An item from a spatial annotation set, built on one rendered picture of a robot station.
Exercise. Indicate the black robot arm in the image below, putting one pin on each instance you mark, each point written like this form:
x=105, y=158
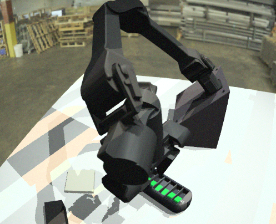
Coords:
x=132, y=129

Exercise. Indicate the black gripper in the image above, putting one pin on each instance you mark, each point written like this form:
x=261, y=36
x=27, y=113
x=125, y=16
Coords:
x=165, y=153

